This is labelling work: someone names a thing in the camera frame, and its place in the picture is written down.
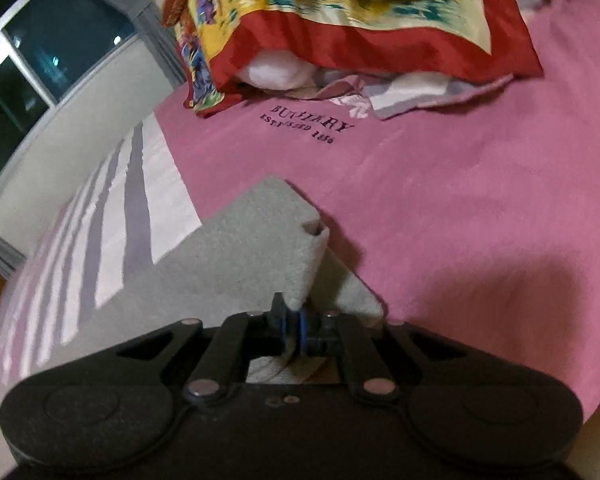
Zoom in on grey sweat pants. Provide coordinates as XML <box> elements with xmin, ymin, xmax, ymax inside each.
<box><xmin>35</xmin><ymin>178</ymin><xmax>384</xmax><ymax>370</ymax></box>

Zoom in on pink striped bed sheet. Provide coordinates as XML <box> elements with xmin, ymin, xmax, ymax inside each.
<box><xmin>0</xmin><ymin>0</ymin><xmax>600</xmax><ymax>480</ymax></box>

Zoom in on dark glass window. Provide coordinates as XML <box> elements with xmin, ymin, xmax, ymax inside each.
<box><xmin>0</xmin><ymin>0</ymin><xmax>135</xmax><ymax>177</ymax></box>

